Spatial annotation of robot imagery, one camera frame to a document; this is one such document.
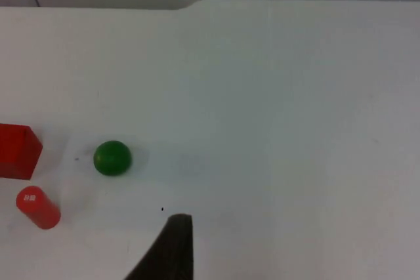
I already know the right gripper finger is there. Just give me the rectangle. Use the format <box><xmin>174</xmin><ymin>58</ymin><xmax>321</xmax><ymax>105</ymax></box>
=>
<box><xmin>123</xmin><ymin>213</ymin><xmax>194</xmax><ymax>280</ymax></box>

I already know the red cylinder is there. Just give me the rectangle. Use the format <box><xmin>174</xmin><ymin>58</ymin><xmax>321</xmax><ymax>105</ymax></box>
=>
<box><xmin>16</xmin><ymin>186</ymin><xmax>62</xmax><ymax>230</ymax></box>

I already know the green ball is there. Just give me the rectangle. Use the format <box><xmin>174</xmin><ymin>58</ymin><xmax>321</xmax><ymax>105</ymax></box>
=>
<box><xmin>93</xmin><ymin>140</ymin><xmax>133</xmax><ymax>177</ymax></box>

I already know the red cube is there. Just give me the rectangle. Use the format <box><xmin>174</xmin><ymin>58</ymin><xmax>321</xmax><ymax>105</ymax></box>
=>
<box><xmin>0</xmin><ymin>123</ymin><xmax>44</xmax><ymax>181</ymax></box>

